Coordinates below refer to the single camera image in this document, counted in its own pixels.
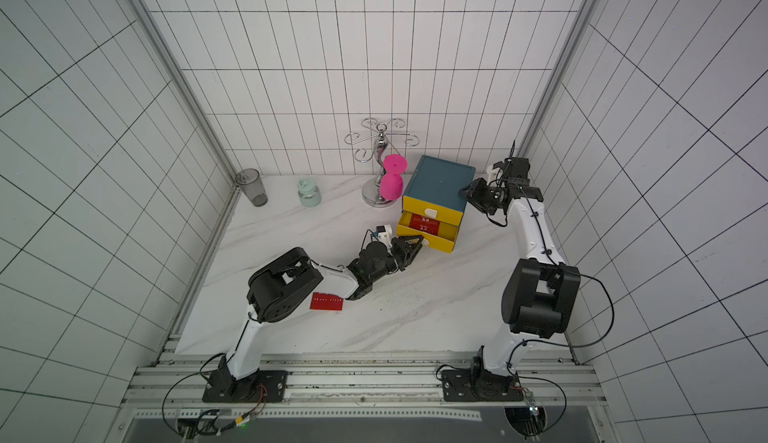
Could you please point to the red postcard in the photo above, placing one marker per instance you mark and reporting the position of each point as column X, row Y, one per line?
column 326, row 302
column 430, row 225

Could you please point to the red postcard in drawer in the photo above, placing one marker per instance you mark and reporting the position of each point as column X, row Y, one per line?
column 430, row 225

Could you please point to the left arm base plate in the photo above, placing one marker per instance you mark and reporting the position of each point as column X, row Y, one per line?
column 260, row 387

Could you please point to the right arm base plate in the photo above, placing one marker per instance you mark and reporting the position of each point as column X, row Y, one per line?
column 461, row 385

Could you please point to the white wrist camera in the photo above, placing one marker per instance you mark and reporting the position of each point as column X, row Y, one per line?
column 384, row 234
column 494, row 174

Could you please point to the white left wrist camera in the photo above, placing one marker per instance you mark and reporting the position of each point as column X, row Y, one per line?
column 384, row 234

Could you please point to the chrome cup holder stand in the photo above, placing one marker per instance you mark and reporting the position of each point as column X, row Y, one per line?
column 376, row 147

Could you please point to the teal drawer cabinet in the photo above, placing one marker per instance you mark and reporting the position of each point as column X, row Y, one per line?
column 438, row 180

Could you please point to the mint green jar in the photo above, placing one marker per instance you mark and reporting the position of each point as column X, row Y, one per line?
column 308, row 192

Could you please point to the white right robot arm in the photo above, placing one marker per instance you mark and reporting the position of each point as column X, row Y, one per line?
column 539, row 297

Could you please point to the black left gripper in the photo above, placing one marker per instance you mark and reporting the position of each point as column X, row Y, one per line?
column 408, row 250

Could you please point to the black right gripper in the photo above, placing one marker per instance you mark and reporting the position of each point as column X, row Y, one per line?
column 486, row 196

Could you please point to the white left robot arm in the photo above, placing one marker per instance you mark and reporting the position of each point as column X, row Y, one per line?
column 288, row 284

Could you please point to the pink silicone goblet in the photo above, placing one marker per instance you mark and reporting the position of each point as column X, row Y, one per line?
column 392, row 184

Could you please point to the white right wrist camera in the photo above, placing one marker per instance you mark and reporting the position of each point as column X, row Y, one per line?
column 494, row 174

